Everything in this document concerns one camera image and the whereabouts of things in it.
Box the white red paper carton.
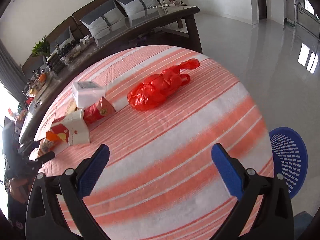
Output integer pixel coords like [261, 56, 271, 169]
[50, 109, 91, 146]

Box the dark wooden sofa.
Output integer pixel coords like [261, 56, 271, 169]
[21, 0, 181, 73]

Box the green potted plant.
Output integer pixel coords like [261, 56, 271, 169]
[31, 36, 50, 58]

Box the red plastic bag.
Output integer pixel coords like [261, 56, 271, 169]
[127, 59, 200, 111]

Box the grey white cushion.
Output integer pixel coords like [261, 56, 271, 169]
[80, 0, 127, 48]
[117, 0, 159, 16]
[49, 27, 75, 54]

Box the orange snack bag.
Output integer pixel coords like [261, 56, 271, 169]
[37, 131, 62, 156]

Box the orange fruit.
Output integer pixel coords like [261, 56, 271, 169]
[38, 73, 47, 83]

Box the blue plastic basket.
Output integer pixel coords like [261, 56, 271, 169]
[269, 127, 308, 198]

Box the red long snack wrapper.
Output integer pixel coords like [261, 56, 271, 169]
[83, 96, 116, 125]

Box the dark wooden coffee table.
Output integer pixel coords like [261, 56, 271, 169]
[19, 6, 202, 144]

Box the white plastic box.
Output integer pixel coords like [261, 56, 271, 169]
[72, 81, 105, 108]

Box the orange striped tablecloth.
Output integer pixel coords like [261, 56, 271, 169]
[42, 46, 273, 239]

